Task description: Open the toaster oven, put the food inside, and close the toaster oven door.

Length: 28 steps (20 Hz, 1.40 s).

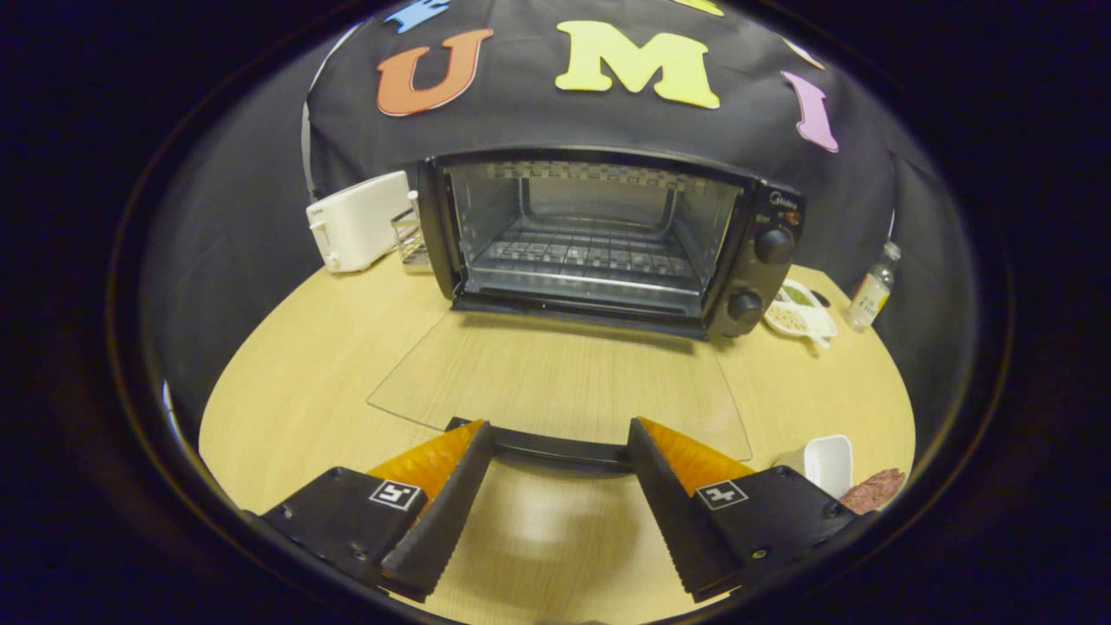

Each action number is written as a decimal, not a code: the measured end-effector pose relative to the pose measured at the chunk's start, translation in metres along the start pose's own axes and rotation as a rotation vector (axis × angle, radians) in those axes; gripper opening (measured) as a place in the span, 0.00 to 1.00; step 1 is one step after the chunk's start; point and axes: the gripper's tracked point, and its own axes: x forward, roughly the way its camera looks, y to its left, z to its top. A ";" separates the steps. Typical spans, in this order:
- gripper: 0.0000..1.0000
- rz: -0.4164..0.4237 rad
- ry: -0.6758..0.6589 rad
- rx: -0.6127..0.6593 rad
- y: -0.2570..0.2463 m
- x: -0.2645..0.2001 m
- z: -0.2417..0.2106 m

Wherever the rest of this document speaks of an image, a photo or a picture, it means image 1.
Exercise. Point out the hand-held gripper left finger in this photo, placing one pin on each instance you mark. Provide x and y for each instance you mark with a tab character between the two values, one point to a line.
451	512

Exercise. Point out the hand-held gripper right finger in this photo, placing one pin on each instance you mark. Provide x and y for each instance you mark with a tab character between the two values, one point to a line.
673	512

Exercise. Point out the red raw steak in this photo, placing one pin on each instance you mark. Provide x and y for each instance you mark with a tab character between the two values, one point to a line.
872	490

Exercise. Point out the black toaster oven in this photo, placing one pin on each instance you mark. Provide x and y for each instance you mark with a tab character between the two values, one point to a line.
768	260

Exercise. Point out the white bread toaster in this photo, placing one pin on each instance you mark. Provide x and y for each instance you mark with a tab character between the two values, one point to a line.
360	221

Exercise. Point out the white rectangular plate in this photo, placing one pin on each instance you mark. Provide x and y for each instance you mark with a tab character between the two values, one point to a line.
829	464

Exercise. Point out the white divided bean dish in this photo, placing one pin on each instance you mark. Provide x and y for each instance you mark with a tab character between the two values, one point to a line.
798	317

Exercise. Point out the clear glass bottle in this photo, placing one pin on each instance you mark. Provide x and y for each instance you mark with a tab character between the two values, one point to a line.
872	291

